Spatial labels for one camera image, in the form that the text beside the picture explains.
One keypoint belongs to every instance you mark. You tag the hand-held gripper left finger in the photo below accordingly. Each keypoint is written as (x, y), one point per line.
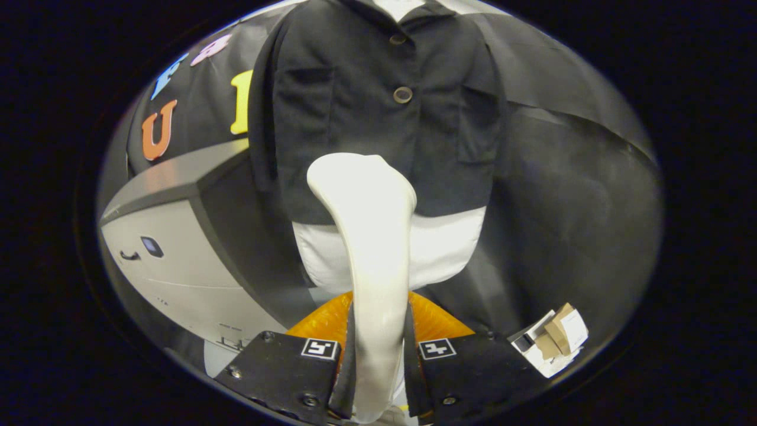
(349, 384)

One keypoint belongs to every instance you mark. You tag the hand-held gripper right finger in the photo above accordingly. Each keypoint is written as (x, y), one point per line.
(414, 384)

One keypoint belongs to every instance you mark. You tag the white garment steamer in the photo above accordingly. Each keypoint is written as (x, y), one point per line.
(375, 236)

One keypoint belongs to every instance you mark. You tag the black suit jacket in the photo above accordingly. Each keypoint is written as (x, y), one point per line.
(355, 118)

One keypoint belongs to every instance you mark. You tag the white mannequin torso on stand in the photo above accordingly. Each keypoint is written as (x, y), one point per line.
(443, 248)

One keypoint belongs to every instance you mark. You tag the small cardboard box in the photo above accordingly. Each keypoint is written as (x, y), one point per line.
(559, 340)

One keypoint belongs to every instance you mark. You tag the grey cabinet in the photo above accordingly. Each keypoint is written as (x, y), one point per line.
(177, 266)

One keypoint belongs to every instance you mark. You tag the black backdrop cloth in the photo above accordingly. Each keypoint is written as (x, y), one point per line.
(562, 177)

